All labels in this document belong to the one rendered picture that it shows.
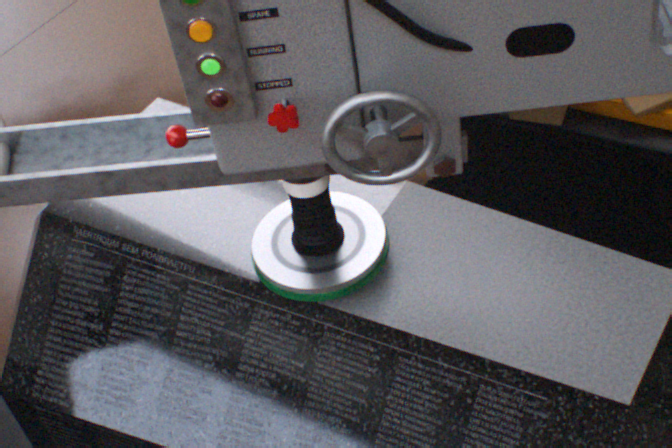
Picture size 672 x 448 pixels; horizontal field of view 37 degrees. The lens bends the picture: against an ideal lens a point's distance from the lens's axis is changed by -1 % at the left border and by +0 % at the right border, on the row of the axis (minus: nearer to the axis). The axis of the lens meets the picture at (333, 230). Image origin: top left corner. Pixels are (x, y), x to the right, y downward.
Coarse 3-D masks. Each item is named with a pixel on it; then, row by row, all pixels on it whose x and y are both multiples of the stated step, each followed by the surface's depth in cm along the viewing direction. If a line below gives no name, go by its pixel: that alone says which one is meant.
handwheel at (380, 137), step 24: (360, 96) 121; (384, 96) 121; (408, 96) 121; (336, 120) 123; (384, 120) 126; (408, 120) 123; (432, 120) 123; (384, 144) 125; (432, 144) 126; (336, 168) 128; (384, 168) 129; (408, 168) 129
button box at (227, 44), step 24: (168, 0) 114; (216, 0) 114; (168, 24) 116; (216, 24) 117; (192, 48) 119; (216, 48) 119; (240, 48) 119; (192, 72) 121; (240, 72) 122; (192, 96) 124; (240, 96) 124; (216, 120) 127; (240, 120) 127
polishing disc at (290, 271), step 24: (336, 192) 167; (288, 216) 164; (360, 216) 162; (264, 240) 161; (288, 240) 161; (360, 240) 159; (384, 240) 158; (264, 264) 158; (288, 264) 157; (312, 264) 156; (336, 264) 156; (360, 264) 155; (288, 288) 154; (312, 288) 153; (336, 288) 153
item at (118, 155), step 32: (0, 128) 150; (32, 128) 149; (64, 128) 149; (96, 128) 149; (128, 128) 150; (160, 128) 150; (192, 128) 150; (32, 160) 151; (64, 160) 150; (96, 160) 149; (128, 160) 149; (160, 160) 141; (192, 160) 140; (448, 160) 137; (0, 192) 143; (32, 192) 143; (64, 192) 143; (96, 192) 144; (128, 192) 144
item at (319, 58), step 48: (240, 0) 116; (288, 0) 117; (336, 0) 117; (288, 48) 121; (336, 48) 122; (288, 96) 127; (336, 96) 127; (240, 144) 132; (288, 144) 132; (336, 144) 132
